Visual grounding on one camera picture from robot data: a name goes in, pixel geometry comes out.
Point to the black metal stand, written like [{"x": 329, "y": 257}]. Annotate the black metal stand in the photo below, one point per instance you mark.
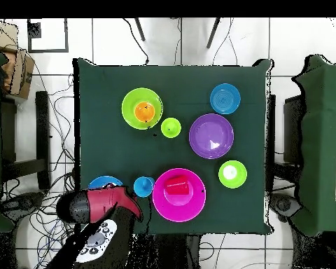
[{"x": 42, "y": 140}]

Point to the pink plastic bowl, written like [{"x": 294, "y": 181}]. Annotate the pink plastic bowl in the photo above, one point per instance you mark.
[{"x": 179, "y": 210}]

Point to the cardboard box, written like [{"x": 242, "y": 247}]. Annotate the cardboard box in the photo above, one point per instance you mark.
[
  {"x": 2, "y": 36},
  {"x": 21, "y": 72}
]

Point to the green plastic cup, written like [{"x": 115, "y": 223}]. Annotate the green plastic cup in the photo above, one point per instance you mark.
[{"x": 170, "y": 127}]

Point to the small green ribbed bowl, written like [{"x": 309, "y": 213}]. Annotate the small green ribbed bowl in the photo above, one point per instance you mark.
[{"x": 232, "y": 173}]

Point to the grey pedestal foot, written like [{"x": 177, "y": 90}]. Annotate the grey pedestal foot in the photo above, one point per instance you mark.
[
  {"x": 25, "y": 203},
  {"x": 284, "y": 204}
]

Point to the blue plastic cup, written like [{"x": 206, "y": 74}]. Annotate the blue plastic cup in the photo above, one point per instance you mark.
[{"x": 142, "y": 187}]

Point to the red plastic cup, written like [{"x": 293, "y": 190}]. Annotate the red plastic cup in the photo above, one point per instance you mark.
[{"x": 177, "y": 185}]

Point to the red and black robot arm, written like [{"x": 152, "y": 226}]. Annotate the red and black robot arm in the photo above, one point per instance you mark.
[{"x": 103, "y": 204}]

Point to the small blue patterned bowl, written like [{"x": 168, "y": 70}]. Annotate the small blue patterned bowl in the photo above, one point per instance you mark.
[{"x": 225, "y": 98}]

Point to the black square frame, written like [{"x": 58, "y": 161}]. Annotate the black square frame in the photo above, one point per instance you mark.
[{"x": 34, "y": 30}]

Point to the orange plastic cup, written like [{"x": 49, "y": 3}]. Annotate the orange plastic cup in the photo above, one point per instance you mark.
[{"x": 144, "y": 112}]

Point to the large blue plastic bowl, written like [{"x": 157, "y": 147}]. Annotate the large blue plastic bowl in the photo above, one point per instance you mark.
[{"x": 100, "y": 181}]

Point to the large green plastic bowl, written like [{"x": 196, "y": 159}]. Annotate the large green plastic bowl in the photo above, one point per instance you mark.
[{"x": 128, "y": 109}]

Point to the black tripod leg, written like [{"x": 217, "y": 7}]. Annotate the black tripod leg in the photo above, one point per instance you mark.
[
  {"x": 213, "y": 33},
  {"x": 140, "y": 29}
]

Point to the dark green tablecloth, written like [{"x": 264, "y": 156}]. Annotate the dark green tablecloth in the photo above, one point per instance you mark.
[{"x": 184, "y": 84}]

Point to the purple plastic bowl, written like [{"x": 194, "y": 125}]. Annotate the purple plastic bowl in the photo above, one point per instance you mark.
[{"x": 210, "y": 134}]

